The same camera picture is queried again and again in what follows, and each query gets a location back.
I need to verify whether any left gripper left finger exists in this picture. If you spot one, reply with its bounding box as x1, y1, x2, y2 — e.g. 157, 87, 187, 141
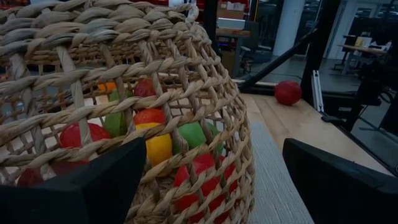
0, 138, 147, 224

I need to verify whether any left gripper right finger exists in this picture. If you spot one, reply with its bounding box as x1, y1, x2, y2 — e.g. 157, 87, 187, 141
282, 138, 398, 224

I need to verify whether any dark red bell pepper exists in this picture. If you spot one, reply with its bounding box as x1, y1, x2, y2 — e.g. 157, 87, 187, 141
17, 122, 112, 189

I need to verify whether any green cucumber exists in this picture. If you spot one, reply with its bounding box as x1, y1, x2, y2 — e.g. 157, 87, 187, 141
103, 89, 135, 138

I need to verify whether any yellow bell pepper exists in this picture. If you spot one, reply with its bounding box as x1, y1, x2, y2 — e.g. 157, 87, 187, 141
135, 122, 174, 167

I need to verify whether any red yellow mango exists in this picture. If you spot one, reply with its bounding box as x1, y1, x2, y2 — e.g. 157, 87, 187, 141
132, 108, 167, 126

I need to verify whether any orange fruit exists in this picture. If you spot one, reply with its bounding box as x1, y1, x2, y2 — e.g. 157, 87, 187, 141
97, 82, 118, 92

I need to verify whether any dark red pomegranate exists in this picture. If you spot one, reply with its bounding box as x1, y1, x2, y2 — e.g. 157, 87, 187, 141
274, 80, 302, 106

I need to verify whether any orange-red apple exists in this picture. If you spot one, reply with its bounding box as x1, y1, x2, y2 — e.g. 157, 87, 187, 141
174, 152, 239, 224

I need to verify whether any red yellow apple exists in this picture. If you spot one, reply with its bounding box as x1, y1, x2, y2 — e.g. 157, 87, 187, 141
133, 78, 157, 98

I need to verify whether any green apple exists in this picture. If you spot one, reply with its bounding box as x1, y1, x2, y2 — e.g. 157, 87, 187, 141
172, 121, 224, 156

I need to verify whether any woven wicker basket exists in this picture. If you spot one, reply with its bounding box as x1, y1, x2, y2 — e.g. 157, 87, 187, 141
0, 0, 256, 224

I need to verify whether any grey woven placemat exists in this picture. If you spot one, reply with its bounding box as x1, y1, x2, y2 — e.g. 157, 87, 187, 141
247, 119, 315, 224

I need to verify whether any silver aluminium extrusion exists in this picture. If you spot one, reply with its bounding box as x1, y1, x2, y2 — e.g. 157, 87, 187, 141
312, 70, 325, 113

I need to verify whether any dark equipment stand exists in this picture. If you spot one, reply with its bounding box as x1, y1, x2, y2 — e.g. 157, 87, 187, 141
343, 55, 398, 133

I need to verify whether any wooden top work table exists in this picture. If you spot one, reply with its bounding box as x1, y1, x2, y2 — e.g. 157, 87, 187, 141
334, 34, 389, 75

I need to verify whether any white round column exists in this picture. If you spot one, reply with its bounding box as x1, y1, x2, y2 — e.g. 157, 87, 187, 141
272, 0, 306, 57

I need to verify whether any grey office chair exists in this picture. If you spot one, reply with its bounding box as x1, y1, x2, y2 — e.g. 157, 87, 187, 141
238, 20, 273, 74

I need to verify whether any wooden desk top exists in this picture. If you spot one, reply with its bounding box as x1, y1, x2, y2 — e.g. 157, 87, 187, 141
216, 27, 251, 39

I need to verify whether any brown cardboard box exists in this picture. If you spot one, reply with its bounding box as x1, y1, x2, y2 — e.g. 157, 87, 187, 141
216, 1, 246, 20

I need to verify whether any black aluminium table frame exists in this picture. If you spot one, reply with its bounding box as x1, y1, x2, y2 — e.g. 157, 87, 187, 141
239, 0, 398, 177

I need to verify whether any black vertical post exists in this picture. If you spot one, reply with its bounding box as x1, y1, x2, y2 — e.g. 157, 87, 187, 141
203, 0, 222, 58

